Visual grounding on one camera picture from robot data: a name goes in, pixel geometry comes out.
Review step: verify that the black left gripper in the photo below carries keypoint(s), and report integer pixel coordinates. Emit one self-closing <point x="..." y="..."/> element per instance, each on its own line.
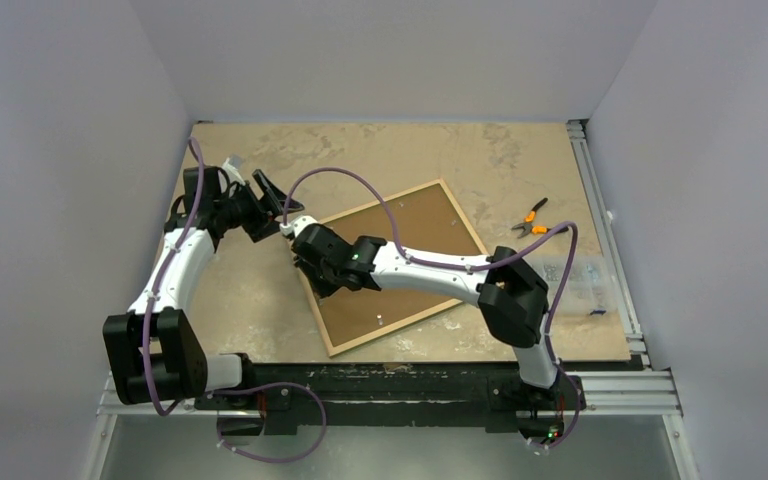
<point x="264" y="223"/>

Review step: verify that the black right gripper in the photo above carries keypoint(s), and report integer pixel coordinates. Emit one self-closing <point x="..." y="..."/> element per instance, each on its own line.
<point x="314" y="266"/>

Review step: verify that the green wooden picture frame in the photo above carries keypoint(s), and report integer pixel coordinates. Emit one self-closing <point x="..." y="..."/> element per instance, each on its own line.
<point x="346" y="319"/>

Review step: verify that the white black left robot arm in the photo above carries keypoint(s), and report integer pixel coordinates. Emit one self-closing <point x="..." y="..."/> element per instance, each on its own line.
<point x="153" y="352"/>

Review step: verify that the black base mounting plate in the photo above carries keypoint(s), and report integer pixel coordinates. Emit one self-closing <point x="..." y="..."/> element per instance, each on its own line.
<point x="286" y="397"/>

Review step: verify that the clear plastic box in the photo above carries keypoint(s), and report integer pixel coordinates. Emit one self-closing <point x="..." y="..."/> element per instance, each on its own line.
<point x="589" y="289"/>

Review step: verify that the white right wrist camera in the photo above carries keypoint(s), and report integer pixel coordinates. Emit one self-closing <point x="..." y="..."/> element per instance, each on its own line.
<point x="293" y="227"/>

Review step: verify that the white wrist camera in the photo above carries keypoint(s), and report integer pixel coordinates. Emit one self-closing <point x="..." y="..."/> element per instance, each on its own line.
<point x="293" y="227"/>
<point x="235" y="166"/>

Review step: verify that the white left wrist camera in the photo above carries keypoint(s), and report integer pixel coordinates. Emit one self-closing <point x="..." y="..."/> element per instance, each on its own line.
<point x="235" y="166"/>

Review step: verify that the orange handled pliers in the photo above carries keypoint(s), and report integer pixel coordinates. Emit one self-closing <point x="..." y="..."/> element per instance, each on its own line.
<point x="528" y="226"/>

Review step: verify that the aluminium right side rail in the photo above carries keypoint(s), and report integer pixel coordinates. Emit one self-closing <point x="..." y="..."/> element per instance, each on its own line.
<point x="602" y="222"/>

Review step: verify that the aluminium rail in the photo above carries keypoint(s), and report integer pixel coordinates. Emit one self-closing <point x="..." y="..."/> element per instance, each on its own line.
<point x="605" y="393"/>
<point x="602" y="222"/>

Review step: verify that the aluminium front rail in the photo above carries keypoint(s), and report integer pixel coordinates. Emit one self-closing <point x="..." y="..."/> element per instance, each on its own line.
<point x="605" y="393"/>

